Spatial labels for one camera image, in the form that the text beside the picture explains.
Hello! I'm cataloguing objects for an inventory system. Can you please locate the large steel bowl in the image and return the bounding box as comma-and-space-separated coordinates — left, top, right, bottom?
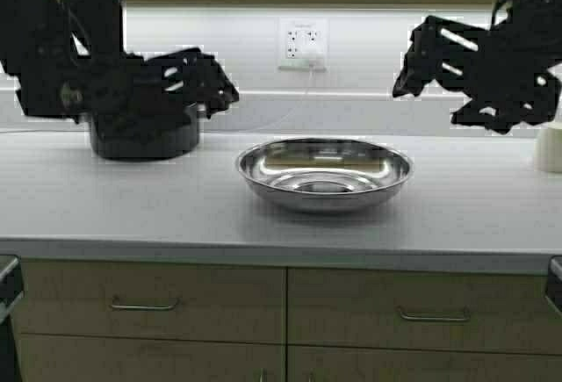
235, 137, 414, 214

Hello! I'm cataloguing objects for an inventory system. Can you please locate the steel drawer handle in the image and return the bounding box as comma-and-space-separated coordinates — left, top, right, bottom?
110, 297, 180, 312
397, 306, 472, 323

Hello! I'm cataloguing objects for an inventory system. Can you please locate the steel right drawer handle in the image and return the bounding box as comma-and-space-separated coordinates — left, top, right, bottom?
397, 306, 472, 323

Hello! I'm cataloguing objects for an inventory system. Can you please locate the wooden left drawer front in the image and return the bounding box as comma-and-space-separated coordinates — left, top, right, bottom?
15, 261, 285, 343

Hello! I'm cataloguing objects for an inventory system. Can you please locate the wooden drawer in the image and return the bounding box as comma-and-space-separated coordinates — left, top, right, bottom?
287, 269, 561, 355
15, 261, 285, 343

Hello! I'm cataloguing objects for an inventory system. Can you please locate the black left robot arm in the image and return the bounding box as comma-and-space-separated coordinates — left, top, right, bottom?
1, 0, 239, 144

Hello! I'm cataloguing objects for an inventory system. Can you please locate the black cooking pot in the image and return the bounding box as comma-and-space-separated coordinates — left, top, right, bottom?
89, 103, 200, 162

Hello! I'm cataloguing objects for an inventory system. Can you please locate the thin white cable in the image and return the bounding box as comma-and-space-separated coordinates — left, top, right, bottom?
205, 68, 315, 133

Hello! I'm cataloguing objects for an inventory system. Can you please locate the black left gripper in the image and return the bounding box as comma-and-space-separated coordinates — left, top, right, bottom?
56, 47, 240, 131

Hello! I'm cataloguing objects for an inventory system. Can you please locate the wooden right drawer front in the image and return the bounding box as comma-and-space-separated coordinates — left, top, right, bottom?
287, 269, 561, 355

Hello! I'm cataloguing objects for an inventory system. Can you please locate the white plug adapter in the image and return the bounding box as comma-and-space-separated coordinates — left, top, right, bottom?
306, 51, 326, 70

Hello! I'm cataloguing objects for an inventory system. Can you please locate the cream ceramic mug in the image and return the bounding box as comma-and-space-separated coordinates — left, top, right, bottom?
534, 121, 561, 173

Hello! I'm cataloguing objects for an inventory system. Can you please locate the steel left drawer handle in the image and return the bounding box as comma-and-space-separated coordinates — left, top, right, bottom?
110, 297, 180, 312

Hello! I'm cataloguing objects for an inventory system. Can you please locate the white wall outlet plate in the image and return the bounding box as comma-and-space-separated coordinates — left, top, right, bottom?
277, 18, 328, 70

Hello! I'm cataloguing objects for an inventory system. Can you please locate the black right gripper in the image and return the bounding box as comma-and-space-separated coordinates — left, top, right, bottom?
392, 15, 561, 134

